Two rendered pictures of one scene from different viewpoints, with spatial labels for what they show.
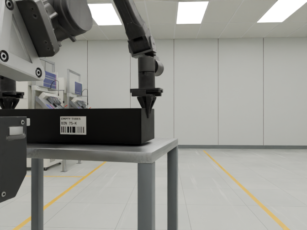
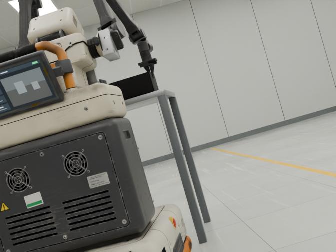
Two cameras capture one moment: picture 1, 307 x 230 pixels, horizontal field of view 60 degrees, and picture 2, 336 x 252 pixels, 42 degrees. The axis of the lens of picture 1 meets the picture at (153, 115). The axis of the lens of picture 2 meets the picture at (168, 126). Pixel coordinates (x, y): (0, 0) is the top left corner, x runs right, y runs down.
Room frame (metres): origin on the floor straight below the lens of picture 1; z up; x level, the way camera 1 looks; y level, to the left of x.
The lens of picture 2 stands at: (-1.50, 0.26, 0.60)
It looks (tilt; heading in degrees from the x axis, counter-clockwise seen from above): 0 degrees down; 354
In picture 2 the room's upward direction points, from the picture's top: 16 degrees counter-clockwise
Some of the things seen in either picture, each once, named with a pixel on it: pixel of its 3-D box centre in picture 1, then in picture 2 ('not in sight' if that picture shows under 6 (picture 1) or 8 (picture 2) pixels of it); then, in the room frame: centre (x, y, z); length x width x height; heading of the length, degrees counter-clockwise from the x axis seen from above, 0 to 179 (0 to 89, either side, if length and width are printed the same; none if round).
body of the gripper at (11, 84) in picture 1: (7, 86); not in sight; (1.04, 0.57, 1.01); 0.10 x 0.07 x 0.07; 76
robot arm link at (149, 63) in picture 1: (146, 65); (143, 47); (0.91, 0.02, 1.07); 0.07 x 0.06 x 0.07; 158
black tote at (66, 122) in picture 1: (73, 124); (106, 97); (0.98, 0.29, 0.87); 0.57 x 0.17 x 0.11; 76
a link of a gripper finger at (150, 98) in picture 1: (144, 104); (148, 71); (0.91, 0.03, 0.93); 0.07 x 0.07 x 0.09; 76
